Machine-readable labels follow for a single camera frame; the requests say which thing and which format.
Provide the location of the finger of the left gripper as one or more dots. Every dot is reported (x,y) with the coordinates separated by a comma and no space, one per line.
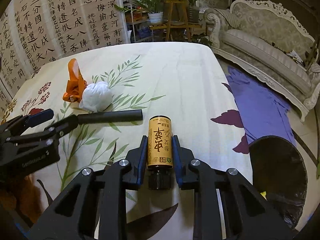
(18,125)
(55,131)

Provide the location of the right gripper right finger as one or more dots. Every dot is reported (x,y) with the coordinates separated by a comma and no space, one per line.
(225,202)

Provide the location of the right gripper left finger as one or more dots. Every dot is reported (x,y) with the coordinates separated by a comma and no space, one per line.
(94,201)

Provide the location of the white paper ball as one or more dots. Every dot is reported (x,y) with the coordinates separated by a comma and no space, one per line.
(96,97)

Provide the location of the large orange plastic bag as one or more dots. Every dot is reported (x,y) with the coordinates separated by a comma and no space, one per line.
(76,84)

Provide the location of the yellow label brown bottle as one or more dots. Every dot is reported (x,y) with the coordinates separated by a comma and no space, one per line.
(160,156)

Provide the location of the yellow foam net bundle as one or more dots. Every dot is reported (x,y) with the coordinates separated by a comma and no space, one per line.
(263,194)

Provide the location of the black trash bin with bag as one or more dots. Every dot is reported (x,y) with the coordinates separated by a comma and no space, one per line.
(279,171)

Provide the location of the purple cloth on floor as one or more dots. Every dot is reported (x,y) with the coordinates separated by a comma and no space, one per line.
(263,112)

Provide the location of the floral cream tablecloth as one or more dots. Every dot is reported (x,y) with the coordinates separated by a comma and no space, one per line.
(183,81)

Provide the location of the metal shelf rack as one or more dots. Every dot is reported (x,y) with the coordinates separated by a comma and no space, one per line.
(137,23)

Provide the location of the plant in white pot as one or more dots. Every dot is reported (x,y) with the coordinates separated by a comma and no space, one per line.
(154,8)

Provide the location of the wooden plant stand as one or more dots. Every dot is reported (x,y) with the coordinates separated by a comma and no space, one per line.
(175,17)

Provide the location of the ornate white grey sofa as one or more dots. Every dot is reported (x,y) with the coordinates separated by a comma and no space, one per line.
(268,41)

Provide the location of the calligraphy wall hanging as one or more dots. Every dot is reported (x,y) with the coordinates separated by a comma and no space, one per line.
(37,32)

